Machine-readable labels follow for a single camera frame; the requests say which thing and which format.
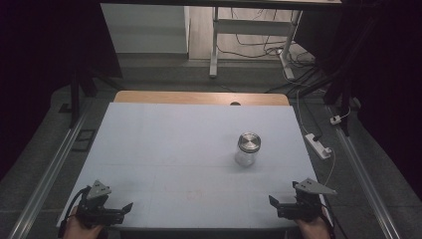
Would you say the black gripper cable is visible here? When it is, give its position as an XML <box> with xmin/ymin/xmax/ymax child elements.
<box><xmin>58</xmin><ymin>187</ymin><xmax>91</xmax><ymax>238</ymax></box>
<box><xmin>319</xmin><ymin>202</ymin><xmax>349</xmax><ymax>239</ymax></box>

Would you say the black curtain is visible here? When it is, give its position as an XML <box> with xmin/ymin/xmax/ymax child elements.
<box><xmin>295</xmin><ymin>0</ymin><xmax>422</xmax><ymax>200</ymax></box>
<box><xmin>0</xmin><ymin>0</ymin><xmax>123</xmax><ymax>182</ymax></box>

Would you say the white power strip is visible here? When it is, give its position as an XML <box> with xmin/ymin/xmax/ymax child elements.
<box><xmin>305</xmin><ymin>132</ymin><xmax>332</xmax><ymax>160</ymax></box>

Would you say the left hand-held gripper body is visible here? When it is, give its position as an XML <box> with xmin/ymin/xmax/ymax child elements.
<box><xmin>75</xmin><ymin>179</ymin><xmax>126</xmax><ymax>229</ymax></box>

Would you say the clear glass jar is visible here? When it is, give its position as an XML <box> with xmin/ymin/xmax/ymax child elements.
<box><xmin>234</xmin><ymin>145</ymin><xmax>261</xmax><ymax>167</ymax></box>

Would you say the black metal stand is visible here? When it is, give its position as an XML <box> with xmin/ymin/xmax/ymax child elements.
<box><xmin>322</xmin><ymin>66</ymin><xmax>354</xmax><ymax>137</ymax></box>
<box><xmin>69</xmin><ymin>66</ymin><xmax>99</xmax><ymax>129</ymax></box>

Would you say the black cable bundle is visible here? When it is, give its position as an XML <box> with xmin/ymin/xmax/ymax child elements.
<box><xmin>217</xmin><ymin>8</ymin><xmax>317</xmax><ymax>68</ymax></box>

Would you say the person's right hand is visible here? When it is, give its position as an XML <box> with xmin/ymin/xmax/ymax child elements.
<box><xmin>295</xmin><ymin>207</ymin><xmax>332</xmax><ymax>239</ymax></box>

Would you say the white desk frame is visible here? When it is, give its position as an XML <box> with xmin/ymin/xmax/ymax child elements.
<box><xmin>208</xmin><ymin>6</ymin><xmax>304</xmax><ymax>81</ymax></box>

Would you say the silver metal jar lid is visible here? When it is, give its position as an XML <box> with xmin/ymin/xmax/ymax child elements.
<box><xmin>237</xmin><ymin>131</ymin><xmax>262</xmax><ymax>153</ymax></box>

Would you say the aluminium floor rail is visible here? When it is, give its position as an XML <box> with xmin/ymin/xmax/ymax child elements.
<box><xmin>326</xmin><ymin>105</ymin><xmax>402</xmax><ymax>239</ymax></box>
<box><xmin>7</xmin><ymin>99</ymin><xmax>93</xmax><ymax>239</ymax></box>

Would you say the white panel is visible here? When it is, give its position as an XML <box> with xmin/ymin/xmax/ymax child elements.
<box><xmin>100</xmin><ymin>3</ymin><xmax>191</xmax><ymax>55</ymax></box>

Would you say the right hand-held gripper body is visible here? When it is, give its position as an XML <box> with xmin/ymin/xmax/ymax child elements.
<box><xmin>277</xmin><ymin>177</ymin><xmax>338</xmax><ymax>223</ymax></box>

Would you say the person's left hand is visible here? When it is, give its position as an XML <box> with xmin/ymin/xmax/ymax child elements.
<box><xmin>63</xmin><ymin>205</ymin><xmax>104</xmax><ymax>239</ymax></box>

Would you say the wooden table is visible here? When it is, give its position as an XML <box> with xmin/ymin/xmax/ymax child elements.
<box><xmin>113</xmin><ymin>90</ymin><xmax>291</xmax><ymax>108</ymax></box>

